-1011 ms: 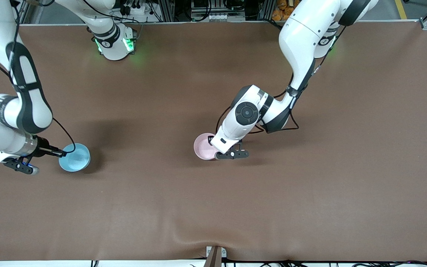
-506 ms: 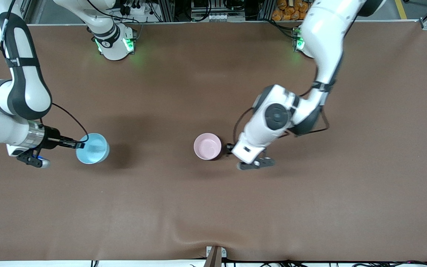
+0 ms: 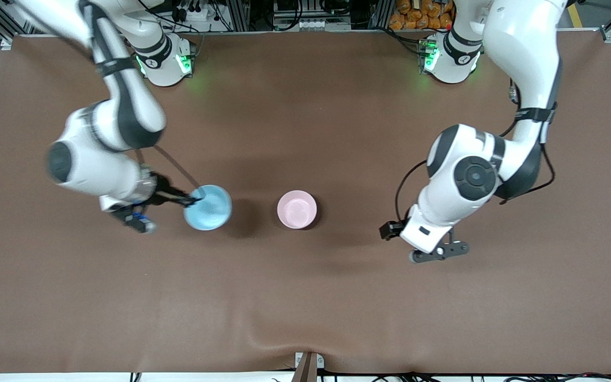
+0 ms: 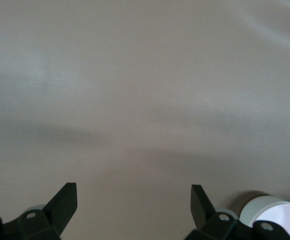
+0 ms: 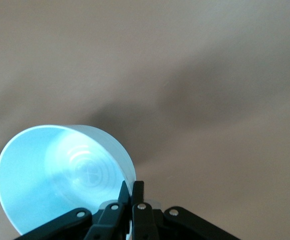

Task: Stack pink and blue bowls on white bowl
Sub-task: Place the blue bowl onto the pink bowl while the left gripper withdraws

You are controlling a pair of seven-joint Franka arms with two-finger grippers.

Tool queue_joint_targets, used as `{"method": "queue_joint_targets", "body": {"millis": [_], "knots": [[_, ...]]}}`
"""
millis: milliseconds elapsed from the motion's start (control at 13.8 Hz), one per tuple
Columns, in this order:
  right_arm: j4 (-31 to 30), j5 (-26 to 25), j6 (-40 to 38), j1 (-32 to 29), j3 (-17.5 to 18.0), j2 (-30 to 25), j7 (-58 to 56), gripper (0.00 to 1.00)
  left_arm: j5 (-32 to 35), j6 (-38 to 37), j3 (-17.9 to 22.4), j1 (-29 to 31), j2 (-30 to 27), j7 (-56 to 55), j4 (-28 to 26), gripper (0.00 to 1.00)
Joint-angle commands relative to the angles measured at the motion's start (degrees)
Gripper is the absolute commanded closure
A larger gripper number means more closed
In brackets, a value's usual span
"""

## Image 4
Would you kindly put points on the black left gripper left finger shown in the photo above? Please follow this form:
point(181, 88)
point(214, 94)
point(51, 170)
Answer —
point(57, 212)

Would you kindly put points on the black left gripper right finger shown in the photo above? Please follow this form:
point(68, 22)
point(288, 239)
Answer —
point(202, 212)

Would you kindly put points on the pink bowl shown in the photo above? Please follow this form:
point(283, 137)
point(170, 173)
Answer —
point(287, 217)

